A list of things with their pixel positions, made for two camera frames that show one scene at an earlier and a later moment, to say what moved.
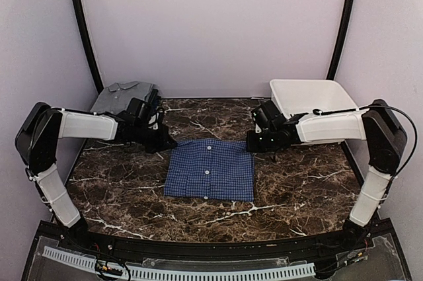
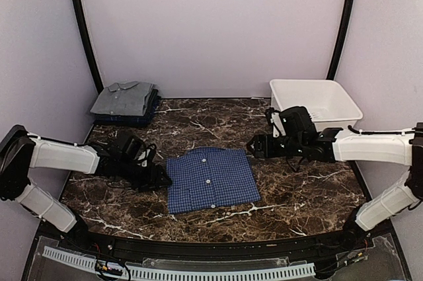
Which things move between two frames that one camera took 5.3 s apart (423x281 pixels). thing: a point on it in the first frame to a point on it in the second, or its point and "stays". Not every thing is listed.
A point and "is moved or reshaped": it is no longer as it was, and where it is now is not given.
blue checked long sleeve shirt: (219, 170) is moved or reshaped
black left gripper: (161, 143) to (153, 178)
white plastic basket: (301, 96) stays
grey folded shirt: (115, 98) stays
